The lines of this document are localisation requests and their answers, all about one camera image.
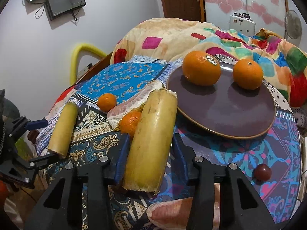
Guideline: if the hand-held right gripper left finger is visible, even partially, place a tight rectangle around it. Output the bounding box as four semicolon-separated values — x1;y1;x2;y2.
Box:
24;134;131;230

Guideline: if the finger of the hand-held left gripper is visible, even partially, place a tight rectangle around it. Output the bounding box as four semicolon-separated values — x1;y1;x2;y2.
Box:
5;116;48;137
13;152;60;190

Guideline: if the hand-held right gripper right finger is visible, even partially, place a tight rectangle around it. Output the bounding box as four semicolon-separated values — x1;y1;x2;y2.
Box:
173;134;286;230

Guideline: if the thin yellow sugarcane piece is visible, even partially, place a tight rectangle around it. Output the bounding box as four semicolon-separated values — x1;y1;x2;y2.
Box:
47;102;79;159

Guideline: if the thick yellow sugarcane piece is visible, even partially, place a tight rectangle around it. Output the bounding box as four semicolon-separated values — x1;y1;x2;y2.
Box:
122;89;178;195

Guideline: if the small mandarin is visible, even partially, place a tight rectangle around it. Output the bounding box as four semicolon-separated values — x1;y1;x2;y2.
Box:
119;111;143;137
97;93;117;113

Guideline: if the clear plastic bag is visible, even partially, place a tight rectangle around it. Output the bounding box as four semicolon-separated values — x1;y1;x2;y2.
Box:
107;80;166;131

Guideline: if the purple round plate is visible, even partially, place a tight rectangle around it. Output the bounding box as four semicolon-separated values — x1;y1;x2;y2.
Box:
166;61;276;140

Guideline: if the blue patterned cloth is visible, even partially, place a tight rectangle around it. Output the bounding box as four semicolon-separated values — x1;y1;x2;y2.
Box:
36;55;303;230

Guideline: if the peeled pomelo segment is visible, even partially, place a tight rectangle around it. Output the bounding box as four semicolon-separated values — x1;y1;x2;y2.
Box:
146;184;221;230

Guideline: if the large orange with sticker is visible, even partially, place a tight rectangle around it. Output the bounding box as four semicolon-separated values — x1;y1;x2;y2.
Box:
182;50;221;86

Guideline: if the dark red plum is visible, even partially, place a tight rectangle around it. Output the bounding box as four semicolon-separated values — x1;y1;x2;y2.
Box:
254;163;272;182

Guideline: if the yellow foam tube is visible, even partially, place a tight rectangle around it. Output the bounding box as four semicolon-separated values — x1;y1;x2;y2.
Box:
69;43;107;86

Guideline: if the large plain orange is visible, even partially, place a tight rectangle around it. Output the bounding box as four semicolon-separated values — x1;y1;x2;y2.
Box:
232;58;264;90

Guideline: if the colourful patchwork blanket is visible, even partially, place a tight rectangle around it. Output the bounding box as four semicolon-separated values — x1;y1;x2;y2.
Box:
111;18;307;109

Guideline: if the white box appliance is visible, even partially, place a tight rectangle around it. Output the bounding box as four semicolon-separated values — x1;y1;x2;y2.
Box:
229;12;257;35

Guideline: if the white standing fan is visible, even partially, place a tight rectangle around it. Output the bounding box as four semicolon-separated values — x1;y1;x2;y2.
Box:
284;10;303;40

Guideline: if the white wall socket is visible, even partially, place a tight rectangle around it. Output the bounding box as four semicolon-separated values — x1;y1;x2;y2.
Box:
77;63;93;76

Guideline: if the wooden bed frame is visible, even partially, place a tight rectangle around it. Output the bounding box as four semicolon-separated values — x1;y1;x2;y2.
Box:
74;52;114;85

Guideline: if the black wall-mounted monitor box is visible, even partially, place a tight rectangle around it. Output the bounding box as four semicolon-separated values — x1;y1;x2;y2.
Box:
45;0;87;21

